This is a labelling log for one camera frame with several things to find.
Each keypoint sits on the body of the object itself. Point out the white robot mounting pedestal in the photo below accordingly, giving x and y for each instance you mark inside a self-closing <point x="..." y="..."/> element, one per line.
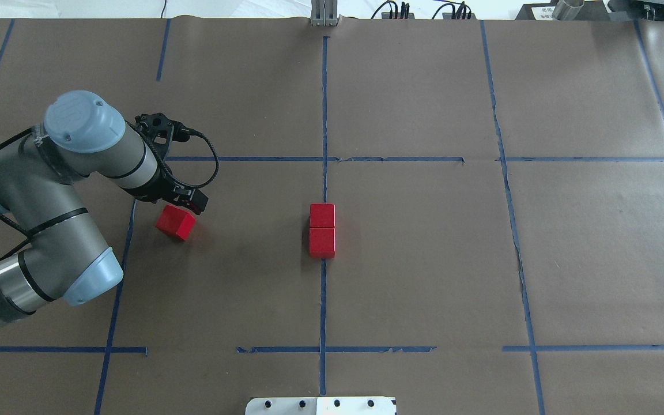
<point x="322" y="405"/>

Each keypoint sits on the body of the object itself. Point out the red block placed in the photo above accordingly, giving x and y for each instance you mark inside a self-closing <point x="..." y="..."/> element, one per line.
<point x="322" y="243"/>
<point x="322" y="215"/>

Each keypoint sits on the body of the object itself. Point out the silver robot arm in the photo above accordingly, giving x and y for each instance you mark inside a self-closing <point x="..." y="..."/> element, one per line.
<point x="64" y="256"/>

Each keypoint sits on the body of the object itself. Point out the brown paper table cover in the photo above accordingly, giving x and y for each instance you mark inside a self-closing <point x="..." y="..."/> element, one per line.
<point x="499" y="217"/>

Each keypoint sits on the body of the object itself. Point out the red block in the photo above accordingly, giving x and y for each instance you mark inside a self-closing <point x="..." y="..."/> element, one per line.
<point x="175" y="222"/>

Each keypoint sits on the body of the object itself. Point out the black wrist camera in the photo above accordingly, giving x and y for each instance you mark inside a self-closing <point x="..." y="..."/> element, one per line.
<point x="161" y="131"/>

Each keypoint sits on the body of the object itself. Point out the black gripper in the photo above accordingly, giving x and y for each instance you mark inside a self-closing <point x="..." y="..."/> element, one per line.
<point x="158" y="188"/>

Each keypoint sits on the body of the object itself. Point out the aluminium frame post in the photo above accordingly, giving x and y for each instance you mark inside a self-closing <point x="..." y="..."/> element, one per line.
<point x="324" y="13"/>

